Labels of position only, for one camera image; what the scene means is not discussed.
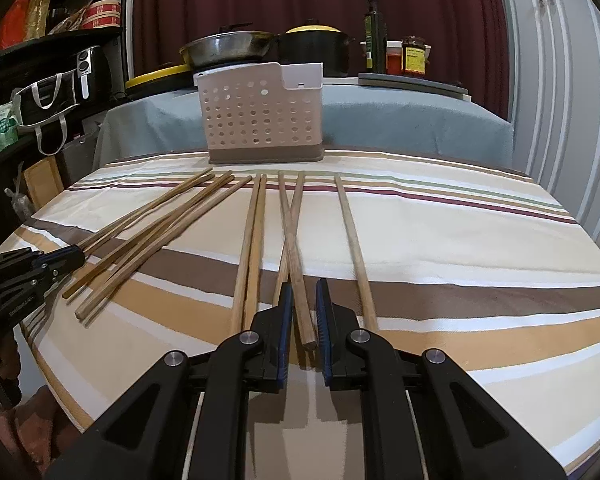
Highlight wooden chopstick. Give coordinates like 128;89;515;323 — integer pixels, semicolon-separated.
62;171;233;299
334;174;379;333
230;174;261;335
78;167;213;250
76;176;252;324
242;174;266;330
82;173;217;256

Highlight wooden chopstick crossed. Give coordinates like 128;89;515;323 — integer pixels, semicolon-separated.
278;171;316;351
272;172;306;306

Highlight green white packet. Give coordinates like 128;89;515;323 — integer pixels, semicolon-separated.
0;101;19;153

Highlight black white tote bag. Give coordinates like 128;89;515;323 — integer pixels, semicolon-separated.
12;70;80;157

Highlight grey-blue table cover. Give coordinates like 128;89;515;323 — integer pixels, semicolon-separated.
93;84;514;169

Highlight striped tablecloth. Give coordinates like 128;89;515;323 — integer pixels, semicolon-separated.
23;151;600;476

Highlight yellow black round lid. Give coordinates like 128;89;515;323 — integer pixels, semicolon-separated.
125;64;194;100

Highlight black shelf unit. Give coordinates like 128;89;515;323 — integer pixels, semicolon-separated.
0;0;131;246

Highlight orange package on shelf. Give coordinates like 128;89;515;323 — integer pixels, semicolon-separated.
0;0;29;51

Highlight white perforated utensil holder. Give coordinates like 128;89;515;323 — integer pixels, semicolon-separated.
194;62;324;165

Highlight red white round tin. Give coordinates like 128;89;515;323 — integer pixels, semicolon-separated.
80;0;121;29

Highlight gold package on shelf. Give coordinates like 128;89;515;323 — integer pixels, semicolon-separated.
24;0;50;41

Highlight steel wok with lid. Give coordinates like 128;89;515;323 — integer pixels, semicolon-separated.
180;23;275;72

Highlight black pot yellow lid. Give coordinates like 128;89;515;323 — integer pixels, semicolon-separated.
277;20;350;77

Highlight grey cutting board tray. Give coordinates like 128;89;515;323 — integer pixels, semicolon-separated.
358;73;471;102

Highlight sauce jar yellow label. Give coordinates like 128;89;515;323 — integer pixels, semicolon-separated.
402;36;427;77

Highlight dark olive oil bottle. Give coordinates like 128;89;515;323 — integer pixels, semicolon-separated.
364;0;387;74

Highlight white cabinet doors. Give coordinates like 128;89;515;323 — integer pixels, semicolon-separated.
503;0;600;243

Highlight dark red curtain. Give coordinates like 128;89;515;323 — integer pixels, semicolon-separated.
132;0;509;117

